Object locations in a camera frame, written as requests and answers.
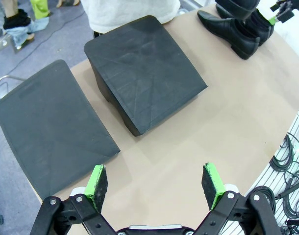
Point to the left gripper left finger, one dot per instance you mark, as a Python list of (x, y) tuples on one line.
[(95, 186)]

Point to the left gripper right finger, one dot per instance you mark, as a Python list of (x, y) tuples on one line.
[(213, 186)]

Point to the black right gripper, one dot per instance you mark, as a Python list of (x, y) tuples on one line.
[(281, 4)]

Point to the large black leather shoe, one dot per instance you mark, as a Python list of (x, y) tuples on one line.
[(261, 27), (232, 34)]

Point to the black shoe stand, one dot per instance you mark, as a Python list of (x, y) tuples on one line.
[(51, 132), (144, 73)]

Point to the white slotted panel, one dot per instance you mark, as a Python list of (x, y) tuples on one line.
[(286, 156)]

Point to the person in grey sweatshirt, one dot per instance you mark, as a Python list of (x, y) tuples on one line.
[(130, 12)]

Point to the bright green garment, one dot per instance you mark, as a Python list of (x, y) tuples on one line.
[(40, 8)]

